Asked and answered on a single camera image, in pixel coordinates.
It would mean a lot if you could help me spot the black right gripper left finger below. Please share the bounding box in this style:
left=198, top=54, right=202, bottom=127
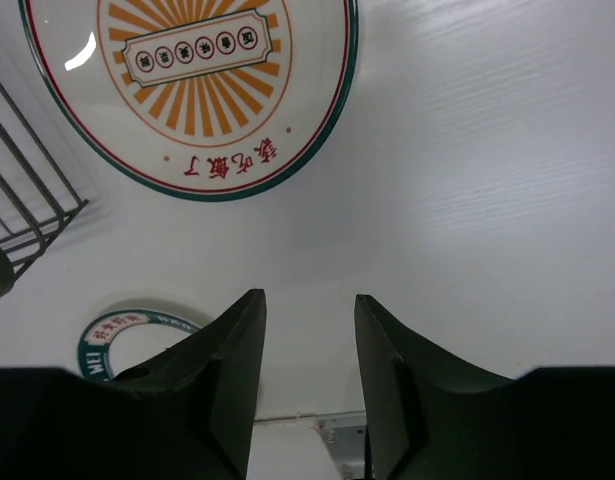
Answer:
left=0, top=289, right=266, bottom=479

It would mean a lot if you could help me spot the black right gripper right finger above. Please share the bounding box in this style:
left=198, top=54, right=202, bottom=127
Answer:
left=354, top=295, right=615, bottom=479

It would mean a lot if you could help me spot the green rimmed white plate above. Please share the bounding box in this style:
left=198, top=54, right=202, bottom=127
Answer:
left=77, top=309, right=201, bottom=382

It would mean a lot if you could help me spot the orange sunburst ceramic plate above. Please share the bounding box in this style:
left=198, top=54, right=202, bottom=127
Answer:
left=19, top=1, right=359, bottom=202

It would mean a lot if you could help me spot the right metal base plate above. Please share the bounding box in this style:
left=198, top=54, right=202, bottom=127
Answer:
left=316, top=410, right=375, bottom=479

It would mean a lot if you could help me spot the grey wire dish rack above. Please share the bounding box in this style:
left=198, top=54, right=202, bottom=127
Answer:
left=0, top=81, right=90, bottom=299

